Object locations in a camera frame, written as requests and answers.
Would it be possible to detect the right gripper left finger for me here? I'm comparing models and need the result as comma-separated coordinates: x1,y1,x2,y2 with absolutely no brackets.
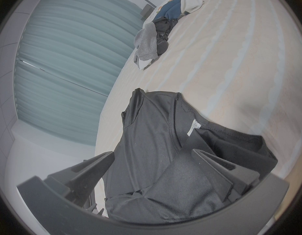
45,151,115,203

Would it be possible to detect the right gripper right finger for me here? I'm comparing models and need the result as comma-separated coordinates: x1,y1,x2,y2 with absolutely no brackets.
192,149,260,203

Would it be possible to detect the black T-shirt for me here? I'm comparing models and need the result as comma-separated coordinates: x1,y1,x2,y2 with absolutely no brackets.
102,88,279,223

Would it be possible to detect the blue-green curtain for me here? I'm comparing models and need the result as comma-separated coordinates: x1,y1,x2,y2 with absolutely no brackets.
17,0,147,96
13,59,110,147

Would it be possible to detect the bed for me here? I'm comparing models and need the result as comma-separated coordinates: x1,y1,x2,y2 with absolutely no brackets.
93,0,302,220

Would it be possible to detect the white garment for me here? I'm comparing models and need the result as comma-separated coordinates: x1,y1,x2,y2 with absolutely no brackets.
137,58,154,70

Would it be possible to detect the black garment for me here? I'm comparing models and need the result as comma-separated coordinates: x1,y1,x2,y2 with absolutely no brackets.
153,18,178,56

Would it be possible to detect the light grey garment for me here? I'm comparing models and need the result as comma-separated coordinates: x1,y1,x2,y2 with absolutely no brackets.
134,23,158,61

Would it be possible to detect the dark blue garment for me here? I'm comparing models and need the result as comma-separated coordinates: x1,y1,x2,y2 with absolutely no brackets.
155,0,184,20

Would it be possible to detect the white knitted sweater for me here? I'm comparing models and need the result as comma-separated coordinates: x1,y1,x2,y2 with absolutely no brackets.
180,0,205,13

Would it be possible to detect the white printed pillow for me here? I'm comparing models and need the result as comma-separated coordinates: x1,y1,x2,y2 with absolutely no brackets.
144,0,190,25

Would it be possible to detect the grey bedside table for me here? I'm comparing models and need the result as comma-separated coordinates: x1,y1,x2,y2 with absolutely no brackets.
140,4,152,18

